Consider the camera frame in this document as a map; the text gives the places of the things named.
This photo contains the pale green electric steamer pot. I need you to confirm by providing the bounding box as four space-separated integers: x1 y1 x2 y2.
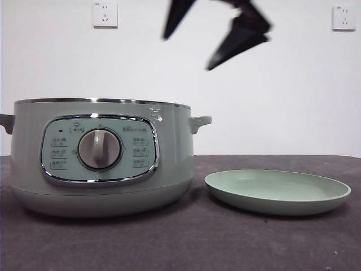
0 98 213 218

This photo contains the pale green round plate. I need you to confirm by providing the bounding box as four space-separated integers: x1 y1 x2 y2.
204 168 352 217

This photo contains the white wall power outlet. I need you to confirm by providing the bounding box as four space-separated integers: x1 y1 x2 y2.
93 1 119 29
332 5 356 32

